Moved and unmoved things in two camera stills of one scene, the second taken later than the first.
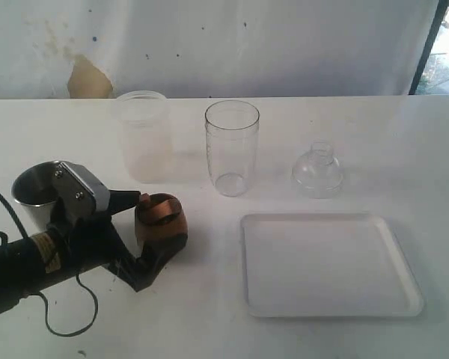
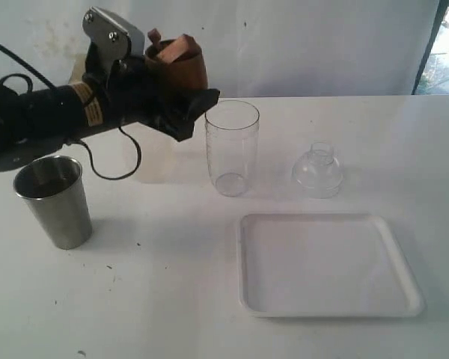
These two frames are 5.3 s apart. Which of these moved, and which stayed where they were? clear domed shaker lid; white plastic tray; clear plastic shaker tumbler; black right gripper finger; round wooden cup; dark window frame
Moved: round wooden cup; black right gripper finger
Stayed: clear domed shaker lid; white plastic tray; clear plastic shaker tumbler; dark window frame
